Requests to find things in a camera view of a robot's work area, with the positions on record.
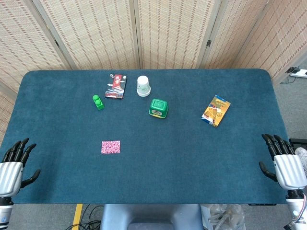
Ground black floor cables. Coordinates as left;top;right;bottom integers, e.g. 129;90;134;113
66;203;104;230

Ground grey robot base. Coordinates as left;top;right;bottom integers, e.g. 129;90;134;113
99;203;203;230

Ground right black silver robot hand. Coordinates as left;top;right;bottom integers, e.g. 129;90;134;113
259;133;307;191

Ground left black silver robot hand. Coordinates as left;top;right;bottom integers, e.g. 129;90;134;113
0;138;41;197

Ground woven folding screen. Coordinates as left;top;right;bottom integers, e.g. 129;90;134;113
0;0;307;144

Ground green toy brick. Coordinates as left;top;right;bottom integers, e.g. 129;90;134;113
92;94;105;111

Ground grey white shoe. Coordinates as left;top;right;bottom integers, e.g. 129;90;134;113
294;147;307;168

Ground blue felt table cover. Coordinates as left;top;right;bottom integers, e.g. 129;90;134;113
0;69;290;205

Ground yellow blue snack box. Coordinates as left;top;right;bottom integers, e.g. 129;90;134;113
201;94;231;128

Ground pink patterned paper square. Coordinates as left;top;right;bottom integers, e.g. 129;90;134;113
101;140;121;155

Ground white power strip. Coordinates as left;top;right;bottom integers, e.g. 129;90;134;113
290;69;307;78

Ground yellow floor tape strip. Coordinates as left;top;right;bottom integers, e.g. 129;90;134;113
71;203;83;230

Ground white paper cups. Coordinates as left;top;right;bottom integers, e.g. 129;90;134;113
136;75;152;97

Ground green container with yellow base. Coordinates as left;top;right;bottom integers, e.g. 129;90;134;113
148;98;169;120

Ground dark red printed box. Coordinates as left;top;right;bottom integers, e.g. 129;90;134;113
104;74;128;101

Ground clear plastic bag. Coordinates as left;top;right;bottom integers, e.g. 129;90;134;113
207;204;245;230

